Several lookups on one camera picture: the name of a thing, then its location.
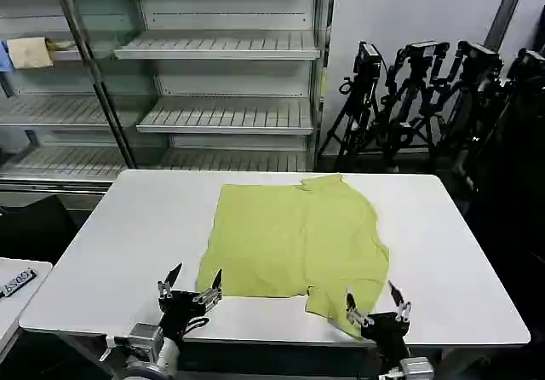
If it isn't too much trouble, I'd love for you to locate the yellowish crumpled cloth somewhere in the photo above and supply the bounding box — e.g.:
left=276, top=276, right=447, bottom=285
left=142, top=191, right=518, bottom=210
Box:
left=44, top=37, right=78, bottom=52

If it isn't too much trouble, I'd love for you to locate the small white side table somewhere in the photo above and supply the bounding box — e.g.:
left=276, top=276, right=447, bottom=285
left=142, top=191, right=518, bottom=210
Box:
left=0, top=256, right=55, bottom=335

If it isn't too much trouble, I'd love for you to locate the black camera tripod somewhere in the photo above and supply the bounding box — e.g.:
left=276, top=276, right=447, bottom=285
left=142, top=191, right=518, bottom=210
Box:
left=438, top=39, right=508, bottom=193
left=318, top=40, right=385, bottom=160
left=377, top=40, right=451, bottom=173
left=476, top=47, right=545, bottom=227

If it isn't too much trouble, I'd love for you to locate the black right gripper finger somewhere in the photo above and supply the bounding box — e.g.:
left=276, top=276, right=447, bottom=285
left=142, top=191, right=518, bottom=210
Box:
left=387, top=280, right=413, bottom=323
left=344, top=292, right=375, bottom=328

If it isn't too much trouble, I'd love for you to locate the glass-sided shelf rack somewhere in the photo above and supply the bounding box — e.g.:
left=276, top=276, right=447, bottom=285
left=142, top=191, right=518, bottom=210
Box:
left=0, top=0, right=141, bottom=190

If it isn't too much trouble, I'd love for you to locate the dark slanted wall beam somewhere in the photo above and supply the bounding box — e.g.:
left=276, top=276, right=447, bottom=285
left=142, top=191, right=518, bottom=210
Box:
left=484, top=0, right=534, bottom=54

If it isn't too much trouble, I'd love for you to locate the black label plate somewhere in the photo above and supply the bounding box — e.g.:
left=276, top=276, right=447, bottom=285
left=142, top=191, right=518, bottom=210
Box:
left=0, top=267, right=40, bottom=300

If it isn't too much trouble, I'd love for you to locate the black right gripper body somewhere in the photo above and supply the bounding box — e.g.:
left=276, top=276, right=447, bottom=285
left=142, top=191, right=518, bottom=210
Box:
left=359, top=310, right=412, bottom=362

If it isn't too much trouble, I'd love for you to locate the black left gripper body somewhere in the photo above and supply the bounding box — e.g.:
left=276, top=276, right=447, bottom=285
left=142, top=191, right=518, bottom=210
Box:
left=158, top=289, right=215, bottom=343

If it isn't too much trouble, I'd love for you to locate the grey metal shelf unit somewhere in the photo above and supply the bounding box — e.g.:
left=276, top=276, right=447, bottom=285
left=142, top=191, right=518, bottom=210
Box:
left=63, top=0, right=338, bottom=173

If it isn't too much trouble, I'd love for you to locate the yellow-green t-shirt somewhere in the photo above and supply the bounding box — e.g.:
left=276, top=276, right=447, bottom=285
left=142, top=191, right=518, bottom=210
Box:
left=195, top=173, right=391, bottom=340

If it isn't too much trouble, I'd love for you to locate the blue cloth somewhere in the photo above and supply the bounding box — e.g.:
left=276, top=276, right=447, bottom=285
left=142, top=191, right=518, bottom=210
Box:
left=0, top=41, right=16, bottom=73

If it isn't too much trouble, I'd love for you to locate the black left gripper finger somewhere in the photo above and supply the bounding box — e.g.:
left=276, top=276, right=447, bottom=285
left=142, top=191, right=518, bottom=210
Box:
left=155, top=262, right=184, bottom=301
left=192, top=267, right=224, bottom=311

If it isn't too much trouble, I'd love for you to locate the beige folded cloth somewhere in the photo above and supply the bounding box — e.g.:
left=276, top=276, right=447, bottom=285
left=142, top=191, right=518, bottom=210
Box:
left=7, top=36, right=55, bottom=70

